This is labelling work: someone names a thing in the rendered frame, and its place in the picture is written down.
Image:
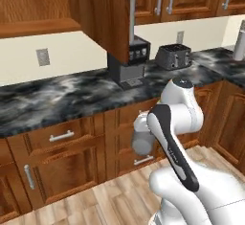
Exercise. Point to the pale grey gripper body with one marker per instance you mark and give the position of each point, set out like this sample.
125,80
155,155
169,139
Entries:
143,143

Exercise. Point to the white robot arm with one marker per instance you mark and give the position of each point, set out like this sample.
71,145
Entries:
182,107

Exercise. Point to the wooden base cabinet door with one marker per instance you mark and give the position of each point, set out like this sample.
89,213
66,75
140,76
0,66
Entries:
209,101
67,174
9,193
231,126

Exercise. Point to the open wooden cabinet door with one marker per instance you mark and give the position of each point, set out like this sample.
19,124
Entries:
105,15

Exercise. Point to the wooden drawer front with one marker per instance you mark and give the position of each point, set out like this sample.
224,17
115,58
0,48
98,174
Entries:
79,130
127,117
126,162

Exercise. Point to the dark grey coffee machine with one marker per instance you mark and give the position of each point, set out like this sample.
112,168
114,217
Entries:
127,72

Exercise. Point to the dark grey toaster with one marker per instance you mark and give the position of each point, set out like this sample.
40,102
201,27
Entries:
172,58

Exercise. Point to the silver cylinder canister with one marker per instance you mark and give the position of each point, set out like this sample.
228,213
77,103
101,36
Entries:
239,47

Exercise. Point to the grey wall outlet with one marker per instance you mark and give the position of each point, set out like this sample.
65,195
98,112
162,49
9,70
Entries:
180,37
43,57

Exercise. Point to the open wooden wall cabinet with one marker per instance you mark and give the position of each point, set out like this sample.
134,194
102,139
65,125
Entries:
35,8

